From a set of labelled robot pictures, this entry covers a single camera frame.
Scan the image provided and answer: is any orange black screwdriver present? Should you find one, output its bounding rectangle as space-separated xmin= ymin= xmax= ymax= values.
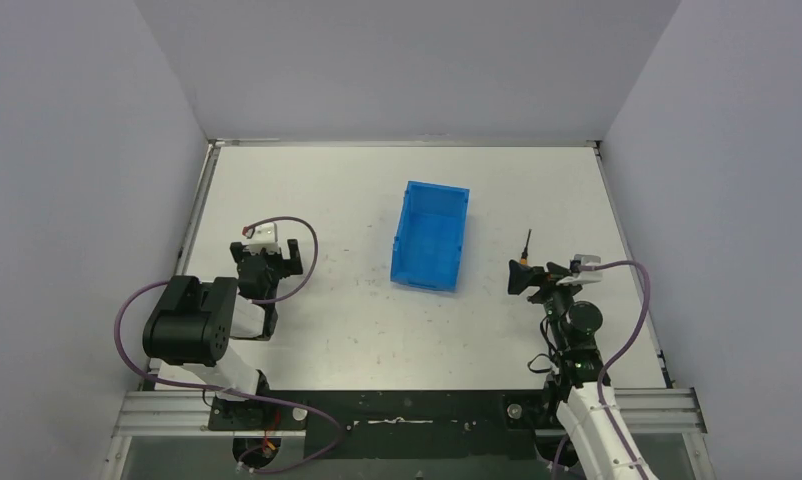
xmin=519 ymin=229 xmax=532 ymax=265

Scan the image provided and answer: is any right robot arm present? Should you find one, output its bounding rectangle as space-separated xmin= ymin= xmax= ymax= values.
xmin=507 ymin=255 xmax=656 ymax=479

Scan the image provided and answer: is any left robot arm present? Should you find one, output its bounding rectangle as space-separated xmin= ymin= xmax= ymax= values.
xmin=142 ymin=239 xmax=303 ymax=430

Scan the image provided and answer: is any blue plastic bin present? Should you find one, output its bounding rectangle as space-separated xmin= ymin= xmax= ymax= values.
xmin=390 ymin=181 xmax=470 ymax=292

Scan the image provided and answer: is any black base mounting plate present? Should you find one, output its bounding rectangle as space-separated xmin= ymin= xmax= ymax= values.
xmin=205 ymin=390 xmax=578 ymax=467

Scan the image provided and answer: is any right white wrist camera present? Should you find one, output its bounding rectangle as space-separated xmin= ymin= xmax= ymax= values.
xmin=556 ymin=254 xmax=603 ymax=286

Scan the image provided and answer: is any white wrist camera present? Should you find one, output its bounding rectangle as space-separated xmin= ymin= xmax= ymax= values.
xmin=242 ymin=222 xmax=280 ymax=253
xmin=556 ymin=254 xmax=603 ymax=286

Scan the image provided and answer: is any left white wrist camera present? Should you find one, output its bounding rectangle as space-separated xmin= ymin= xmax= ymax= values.
xmin=242 ymin=222 xmax=280 ymax=253

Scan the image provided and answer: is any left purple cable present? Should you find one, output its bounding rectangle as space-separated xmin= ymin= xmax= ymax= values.
xmin=113 ymin=215 xmax=345 ymax=476

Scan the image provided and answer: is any aluminium frame rail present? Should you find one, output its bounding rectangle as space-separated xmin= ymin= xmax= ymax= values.
xmin=112 ymin=389 xmax=707 ymax=438

